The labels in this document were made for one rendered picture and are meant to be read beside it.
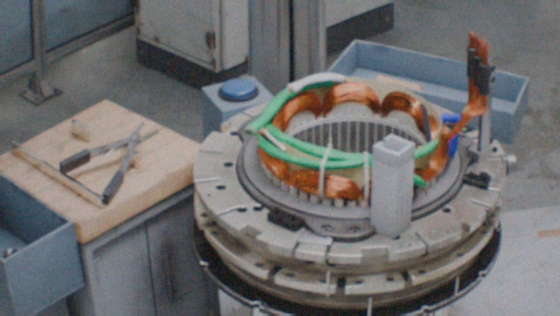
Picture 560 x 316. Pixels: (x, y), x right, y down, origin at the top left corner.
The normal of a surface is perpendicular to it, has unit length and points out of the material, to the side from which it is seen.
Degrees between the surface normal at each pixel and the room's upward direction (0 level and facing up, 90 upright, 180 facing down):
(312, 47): 90
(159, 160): 0
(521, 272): 0
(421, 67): 90
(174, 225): 90
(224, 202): 0
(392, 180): 90
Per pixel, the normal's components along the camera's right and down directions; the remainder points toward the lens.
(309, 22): 0.14, 0.50
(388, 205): -0.64, 0.40
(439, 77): -0.40, 0.47
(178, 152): -0.01, -0.86
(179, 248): 0.74, 0.33
